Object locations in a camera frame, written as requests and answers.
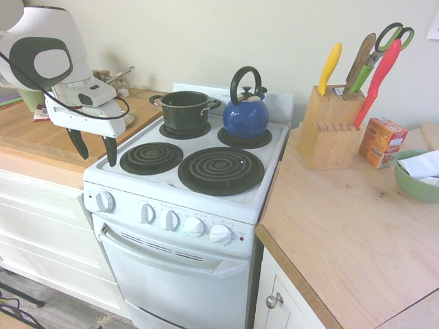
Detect white drawer cabinet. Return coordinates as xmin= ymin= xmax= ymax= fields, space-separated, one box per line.
xmin=0 ymin=169 xmax=132 ymax=320

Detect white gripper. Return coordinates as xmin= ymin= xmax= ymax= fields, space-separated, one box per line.
xmin=44 ymin=91 xmax=128 ymax=168

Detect green black scissors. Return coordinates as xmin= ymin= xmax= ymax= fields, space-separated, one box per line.
xmin=349 ymin=22 xmax=415 ymax=94

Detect wooden handled knife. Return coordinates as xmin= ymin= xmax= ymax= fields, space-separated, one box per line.
xmin=342 ymin=32 xmax=377 ymax=95

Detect small coil burner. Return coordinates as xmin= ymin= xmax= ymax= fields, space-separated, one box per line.
xmin=158 ymin=121 xmax=212 ymax=140
xmin=119 ymin=141 xmax=185 ymax=176
xmin=217 ymin=125 xmax=273 ymax=149

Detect black cooking pot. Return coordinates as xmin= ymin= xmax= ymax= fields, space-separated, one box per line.
xmin=149 ymin=90 xmax=222 ymax=134

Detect silver cabinet knob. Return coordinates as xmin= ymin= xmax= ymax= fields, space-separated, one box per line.
xmin=265 ymin=291 xmax=285 ymax=310

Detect green purple thin mats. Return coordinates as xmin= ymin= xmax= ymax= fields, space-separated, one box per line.
xmin=0 ymin=95 xmax=23 ymax=108

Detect wooden knife block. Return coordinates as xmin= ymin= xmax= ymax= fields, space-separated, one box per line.
xmin=296 ymin=84 xmax=366 ymax=171

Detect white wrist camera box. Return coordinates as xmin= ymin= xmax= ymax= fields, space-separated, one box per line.
xmin=76 ymin=81 xmax=117 ymax=108

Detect white cabinet with knob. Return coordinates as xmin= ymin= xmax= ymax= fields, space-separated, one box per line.
xmin=253 ymin=246 xmax=344 ymax=329

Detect glass pot lid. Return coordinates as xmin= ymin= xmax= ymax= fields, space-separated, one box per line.
xmin=116 ymin=110 xmax=136 ymax=130

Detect white crumpled paper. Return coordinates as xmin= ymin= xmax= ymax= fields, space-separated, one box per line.
xmin=397 ymin=149 xmax=439 ymax=188

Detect red handled knife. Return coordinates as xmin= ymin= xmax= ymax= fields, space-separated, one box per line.
xmin=353 ymin=38 xmax=403 ymax=130

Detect green ribbed utensil holder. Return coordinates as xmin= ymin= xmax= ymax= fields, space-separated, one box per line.
xmin=16 ymin=86 xmax=47 ymax=113

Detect white oven door handle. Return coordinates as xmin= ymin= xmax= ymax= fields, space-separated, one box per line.
xmin=95 ymin=222 xmax=252 ymax=279

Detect red white packet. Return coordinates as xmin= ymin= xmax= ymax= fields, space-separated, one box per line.
xmin=32 ymin=108 xmax=53 ymax=123

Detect orange baking soda box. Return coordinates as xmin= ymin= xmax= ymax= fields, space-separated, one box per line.
xmin=358 ymin=117 xmax=409 ymax=170

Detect white electric stove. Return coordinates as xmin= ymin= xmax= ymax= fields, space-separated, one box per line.
xmin=83 ymin=82 xmax=296 ymax=329

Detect blue kettle black handle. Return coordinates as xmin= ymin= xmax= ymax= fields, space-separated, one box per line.
xmin=222 ymin=66 xmax=270 ymax=140

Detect green bowl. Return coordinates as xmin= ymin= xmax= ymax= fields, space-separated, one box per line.
xmin=394 ymin=149 xmax=439 ymax=204

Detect white stove knob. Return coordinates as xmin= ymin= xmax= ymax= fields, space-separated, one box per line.
xmin=140 ymin=203 xmax=157 ymax=225
xmin=95 ymin=191 xmax=117 ymax=214
xmin=182 ymin=216 xmax=207 ymax=238
xmin=160 ymin=208 xmax=181 ymax=232
xmin=209 ymin=223 xmax=235 ymax=246

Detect black camera stand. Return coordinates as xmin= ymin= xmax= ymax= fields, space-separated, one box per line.
xmin=0 ymin=280 xmax=46 ymax=329

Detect yellow handled knife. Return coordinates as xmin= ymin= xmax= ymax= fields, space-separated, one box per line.
xmin=317 ymin=42 xmax=343 ymax=97

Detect large coil burner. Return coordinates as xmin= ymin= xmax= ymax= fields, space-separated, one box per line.
xmin=177 ymin=147 xmax=265 ymax=197

